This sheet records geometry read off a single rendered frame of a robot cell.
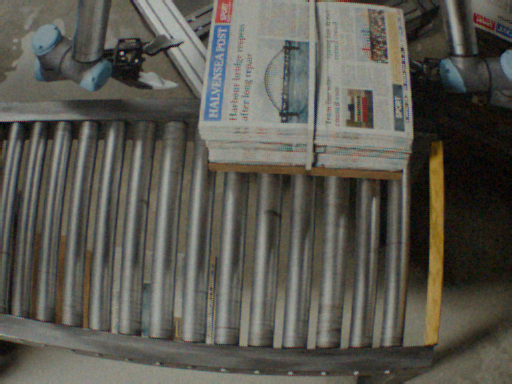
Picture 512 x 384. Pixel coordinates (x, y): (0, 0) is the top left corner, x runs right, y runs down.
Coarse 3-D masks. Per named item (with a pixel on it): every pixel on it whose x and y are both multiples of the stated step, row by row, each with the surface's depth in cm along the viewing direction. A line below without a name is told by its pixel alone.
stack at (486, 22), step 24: (480, 0) 169; (504, 0) 169; (480, 24) 167; (504, 24) 166; (480, 48) 175; (504, 48) 169; (456, 120) 220; (480, 120) 212; (456, 144) 233; (504, 144) 218; (480, 168) 241
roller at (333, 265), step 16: (336, 192) 157; (336, 208) 156; (336, 224) 155; (336, 240) 154; (336, 256) 153; (320, 272) 155; (336, 272) 152; (320, 288) 153; (336, 288) 151; (320, 304) 152; (336, 304) 150; (320, 320) 150; (336, 320) 150; (320, 336) 149; (336, 336) 149
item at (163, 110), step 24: (0, 120) 166; (24, 120) 165; (48, 120) 165; (72, 120) 165; (96, 120) 165; (120, 120) 164; (144, 120) 164; (168, 120) 164; (192, 120) 163; (432, 120) 162
